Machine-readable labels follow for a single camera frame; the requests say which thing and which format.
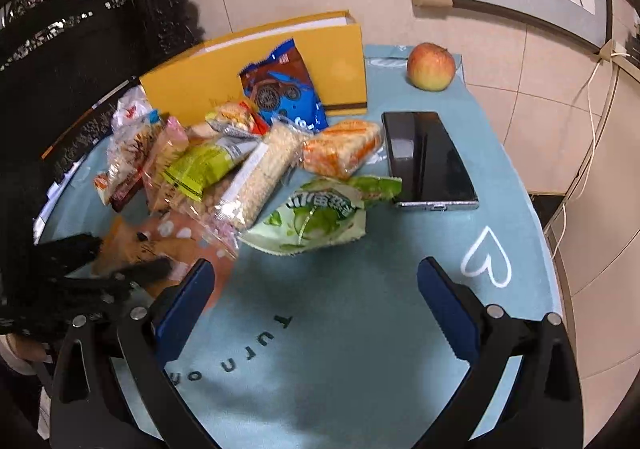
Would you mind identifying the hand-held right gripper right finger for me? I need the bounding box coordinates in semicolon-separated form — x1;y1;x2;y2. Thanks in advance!
414;256;584;449

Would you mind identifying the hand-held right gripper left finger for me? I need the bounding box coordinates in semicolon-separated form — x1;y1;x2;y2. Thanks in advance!
50;258;222;449

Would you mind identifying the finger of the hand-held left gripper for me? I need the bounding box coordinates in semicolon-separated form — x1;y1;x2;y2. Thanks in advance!
37;235;103;280
65;256;173;305

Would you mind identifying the orange pink dotted packet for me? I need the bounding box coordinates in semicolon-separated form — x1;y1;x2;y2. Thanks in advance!
94;213;240;292

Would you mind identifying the yellow cardboard box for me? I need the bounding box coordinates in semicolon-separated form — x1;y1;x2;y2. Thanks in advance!
139;10;369;131

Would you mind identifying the blue cookie packet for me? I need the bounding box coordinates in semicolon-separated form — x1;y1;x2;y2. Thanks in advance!
238;39;329;131

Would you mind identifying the person's left hand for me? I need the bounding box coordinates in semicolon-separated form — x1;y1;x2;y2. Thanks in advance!
0;335;51;366

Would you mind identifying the light blue tablecloth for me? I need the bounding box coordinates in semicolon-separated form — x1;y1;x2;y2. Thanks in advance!
32;44;565;436

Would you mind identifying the yellow green snack packet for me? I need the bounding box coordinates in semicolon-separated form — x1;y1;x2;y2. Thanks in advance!
162;138;262;203

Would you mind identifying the pink snack packet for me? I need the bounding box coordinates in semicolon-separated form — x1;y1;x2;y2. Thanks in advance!
144;116;191;211

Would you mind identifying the white plastic bag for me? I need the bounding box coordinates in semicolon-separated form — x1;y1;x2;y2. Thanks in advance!
112;86;157;131

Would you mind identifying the green white chip packet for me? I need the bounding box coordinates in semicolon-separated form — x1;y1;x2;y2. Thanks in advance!
240;176;404;256

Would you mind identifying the clear puffed rice bar packet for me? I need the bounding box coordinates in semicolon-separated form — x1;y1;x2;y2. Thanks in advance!
217;122;312;231

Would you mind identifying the dark carved wooden furniture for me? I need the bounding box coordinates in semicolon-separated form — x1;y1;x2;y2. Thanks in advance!
0;0;207;250

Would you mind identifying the red yellow small packet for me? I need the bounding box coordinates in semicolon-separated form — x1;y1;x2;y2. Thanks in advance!
205;99;271;138

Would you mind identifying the orange white cracker packet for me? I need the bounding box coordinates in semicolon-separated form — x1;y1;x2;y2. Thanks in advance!
302;119;386;180

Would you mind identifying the red yellow apple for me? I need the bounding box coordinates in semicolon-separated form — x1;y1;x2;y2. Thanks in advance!
407;42;457;92

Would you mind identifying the white cable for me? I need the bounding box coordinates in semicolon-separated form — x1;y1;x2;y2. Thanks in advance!
547;56;608;255

